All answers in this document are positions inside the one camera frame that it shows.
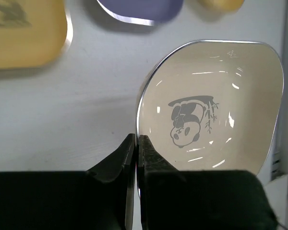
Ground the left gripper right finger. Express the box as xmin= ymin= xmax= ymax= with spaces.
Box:
xmin=138 ymin=136 xmax=278 ymax=230

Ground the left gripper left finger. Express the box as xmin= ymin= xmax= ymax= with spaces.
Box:
xmin=0 ymin=134 xmax=135 ymax=230

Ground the cream square plate front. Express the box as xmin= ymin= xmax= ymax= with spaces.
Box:
xmin=135 ymin=40 xmax=284 ymax=174

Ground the yellow square plate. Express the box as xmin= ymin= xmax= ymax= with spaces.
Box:
xmin=0 ymin=0 xmax=73 ymax=70
xmin=198 ymin=0 xmax=244 ymax=12

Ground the purple square plate back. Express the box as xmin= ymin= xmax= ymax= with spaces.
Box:
xmin=98 ymin=0 xmax=183 ymax=26

